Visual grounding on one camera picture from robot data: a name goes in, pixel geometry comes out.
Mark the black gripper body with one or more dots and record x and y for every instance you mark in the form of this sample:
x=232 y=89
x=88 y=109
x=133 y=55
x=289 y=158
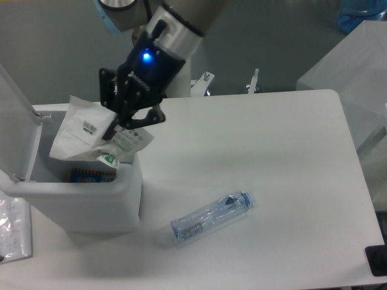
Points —
x=144 y=77

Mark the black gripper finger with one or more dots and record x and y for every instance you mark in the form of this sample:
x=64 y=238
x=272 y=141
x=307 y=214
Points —
x=127 y=121
x=112 y=96

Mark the white green plastic wrapper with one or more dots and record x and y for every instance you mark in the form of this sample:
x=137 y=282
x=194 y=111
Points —
x=79 y=137

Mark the clear crushed plastic bottle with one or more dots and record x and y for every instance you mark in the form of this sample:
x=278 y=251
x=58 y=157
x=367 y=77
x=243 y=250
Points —
x=212 y=216

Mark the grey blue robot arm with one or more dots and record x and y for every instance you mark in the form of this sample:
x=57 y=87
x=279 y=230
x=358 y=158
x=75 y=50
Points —
x=172 y=32

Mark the white trash can lid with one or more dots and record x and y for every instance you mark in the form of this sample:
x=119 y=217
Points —
x=13 y=105

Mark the white plastic trash can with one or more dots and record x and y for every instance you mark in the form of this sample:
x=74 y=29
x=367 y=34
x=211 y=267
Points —
x=111 y=207

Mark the blue orange snack packet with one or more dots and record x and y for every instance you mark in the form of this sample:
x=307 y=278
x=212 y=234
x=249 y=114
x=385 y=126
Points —
x=79 y=175

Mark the paper sheet in sleeve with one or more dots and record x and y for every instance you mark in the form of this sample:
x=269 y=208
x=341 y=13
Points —
x=16 y=233

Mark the translucent white storage box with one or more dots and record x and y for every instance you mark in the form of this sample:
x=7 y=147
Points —
x=356 y=69

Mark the blue water jug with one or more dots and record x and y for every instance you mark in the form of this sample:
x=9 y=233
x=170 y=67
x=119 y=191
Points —
x=352 y=13

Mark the black device at edge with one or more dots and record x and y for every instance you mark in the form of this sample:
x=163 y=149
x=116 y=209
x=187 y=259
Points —
x=376 y=256

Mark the white pedestal base bracket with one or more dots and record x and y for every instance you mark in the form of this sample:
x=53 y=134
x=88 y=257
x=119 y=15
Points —
x=200 y=87

